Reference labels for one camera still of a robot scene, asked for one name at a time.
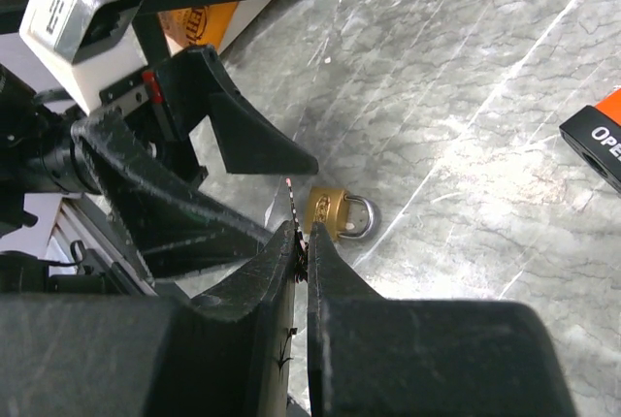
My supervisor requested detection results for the small brass padlock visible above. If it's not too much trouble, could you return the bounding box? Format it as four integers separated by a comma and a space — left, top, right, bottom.
303, 186, 381, 241

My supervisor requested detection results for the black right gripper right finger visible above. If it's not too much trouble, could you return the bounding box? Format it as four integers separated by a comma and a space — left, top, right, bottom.
308, 223, 576, 416

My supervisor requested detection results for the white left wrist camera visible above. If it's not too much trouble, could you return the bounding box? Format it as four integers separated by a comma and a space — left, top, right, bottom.
18, 0, 147, 113

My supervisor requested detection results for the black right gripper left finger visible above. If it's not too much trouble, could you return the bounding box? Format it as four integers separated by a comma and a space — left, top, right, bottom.
1, 222, 296, 416

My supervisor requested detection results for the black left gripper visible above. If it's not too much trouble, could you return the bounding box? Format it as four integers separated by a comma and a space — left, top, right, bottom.
71, 46, 319, 279

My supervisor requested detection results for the orange black padlock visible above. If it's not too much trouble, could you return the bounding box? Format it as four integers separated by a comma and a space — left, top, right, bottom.
559, 89, 621, 193

